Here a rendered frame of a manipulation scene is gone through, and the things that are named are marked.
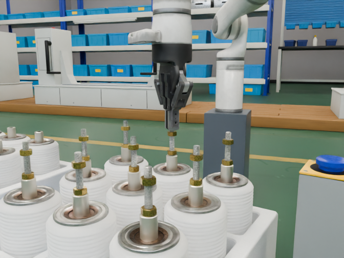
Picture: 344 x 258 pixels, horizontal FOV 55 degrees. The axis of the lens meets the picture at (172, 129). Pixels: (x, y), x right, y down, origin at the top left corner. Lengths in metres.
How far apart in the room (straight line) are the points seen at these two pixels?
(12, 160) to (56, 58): 2.64
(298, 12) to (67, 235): 6.33
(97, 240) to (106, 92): 2.60
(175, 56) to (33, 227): 0.36
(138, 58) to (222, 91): 8.81
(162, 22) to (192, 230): 0.35
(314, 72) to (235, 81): 7.87
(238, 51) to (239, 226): 0.65
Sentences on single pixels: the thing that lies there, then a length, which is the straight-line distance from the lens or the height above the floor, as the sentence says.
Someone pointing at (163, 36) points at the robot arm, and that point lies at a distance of 0.60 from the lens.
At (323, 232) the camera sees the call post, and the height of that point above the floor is 0.23.
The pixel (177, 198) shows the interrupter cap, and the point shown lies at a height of 0.25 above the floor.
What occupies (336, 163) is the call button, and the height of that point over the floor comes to 0.33.
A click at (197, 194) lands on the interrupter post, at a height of 0.27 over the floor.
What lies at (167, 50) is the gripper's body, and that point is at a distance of 0.59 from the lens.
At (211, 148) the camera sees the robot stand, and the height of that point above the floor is 0.18.
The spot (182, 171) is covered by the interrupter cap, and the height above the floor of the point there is 0.25.
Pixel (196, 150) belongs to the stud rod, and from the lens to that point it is 0.48.
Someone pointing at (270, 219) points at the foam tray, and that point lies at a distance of 0.65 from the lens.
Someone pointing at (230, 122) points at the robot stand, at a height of 0.27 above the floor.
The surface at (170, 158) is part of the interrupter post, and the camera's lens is 0.64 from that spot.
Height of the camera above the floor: 0.46
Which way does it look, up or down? 11 degrees down
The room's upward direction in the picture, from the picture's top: straight up
